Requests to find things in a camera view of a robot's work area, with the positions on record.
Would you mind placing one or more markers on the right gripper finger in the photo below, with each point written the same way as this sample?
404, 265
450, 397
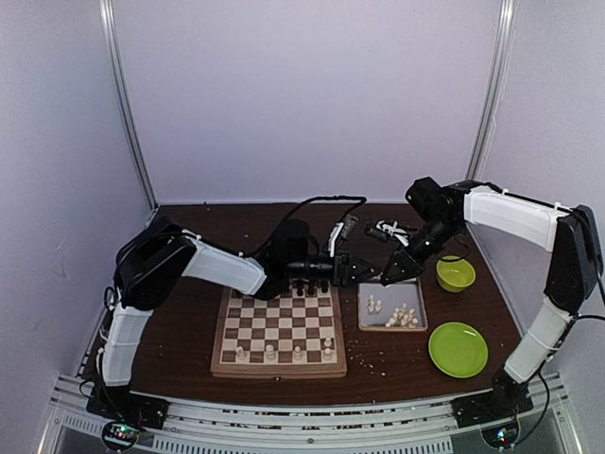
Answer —
391, 273
404, 275

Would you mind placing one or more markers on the aluminium front rail frame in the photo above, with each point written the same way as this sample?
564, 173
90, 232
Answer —
427, 425

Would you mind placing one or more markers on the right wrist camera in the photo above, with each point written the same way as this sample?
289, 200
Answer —
389, 231

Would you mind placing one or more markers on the white chess piece four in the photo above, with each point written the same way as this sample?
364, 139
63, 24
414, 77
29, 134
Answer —
327, 351

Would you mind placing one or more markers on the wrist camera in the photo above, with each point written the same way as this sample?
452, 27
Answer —
340, 233
389, 231

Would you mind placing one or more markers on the right aluminium corner post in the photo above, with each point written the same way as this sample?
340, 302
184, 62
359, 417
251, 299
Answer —
497, 75

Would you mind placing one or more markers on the metal tray with wood rim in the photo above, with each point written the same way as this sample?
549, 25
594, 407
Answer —
409, 292

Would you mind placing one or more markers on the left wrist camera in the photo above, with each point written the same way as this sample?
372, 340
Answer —
340, 233

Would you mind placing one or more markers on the left aluminium corner post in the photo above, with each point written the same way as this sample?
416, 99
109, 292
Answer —
107, 17

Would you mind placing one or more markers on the small green bowl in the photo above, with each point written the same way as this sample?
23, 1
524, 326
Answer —
455, 274

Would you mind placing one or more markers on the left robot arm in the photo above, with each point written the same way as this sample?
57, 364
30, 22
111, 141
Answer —
149, 267

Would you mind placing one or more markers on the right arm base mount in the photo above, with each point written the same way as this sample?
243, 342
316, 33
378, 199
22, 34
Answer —
491, 409

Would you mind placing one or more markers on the green plate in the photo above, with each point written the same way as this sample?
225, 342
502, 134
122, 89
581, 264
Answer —
458, 350

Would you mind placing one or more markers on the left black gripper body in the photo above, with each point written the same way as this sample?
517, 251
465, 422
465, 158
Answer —
340, 279

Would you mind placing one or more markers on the wooden chess board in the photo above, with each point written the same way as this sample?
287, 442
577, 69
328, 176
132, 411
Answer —
300, 317

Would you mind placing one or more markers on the aluminium corner post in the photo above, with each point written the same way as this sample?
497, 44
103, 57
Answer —
107, 17
497, 75

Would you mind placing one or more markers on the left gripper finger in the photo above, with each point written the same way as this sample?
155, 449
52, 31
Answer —
361, 278
361, 266

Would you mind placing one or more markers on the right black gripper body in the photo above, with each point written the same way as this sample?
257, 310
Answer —
420, 259

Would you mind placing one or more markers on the white pieces pile in tray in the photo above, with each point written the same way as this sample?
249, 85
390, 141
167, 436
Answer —
398, 316

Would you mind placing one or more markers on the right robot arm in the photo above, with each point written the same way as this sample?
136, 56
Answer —
569, 235

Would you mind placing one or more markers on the white chess piece one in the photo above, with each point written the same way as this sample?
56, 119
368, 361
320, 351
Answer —
270, 353

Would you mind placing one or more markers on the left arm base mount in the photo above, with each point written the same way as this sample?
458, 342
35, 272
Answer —
120, 404

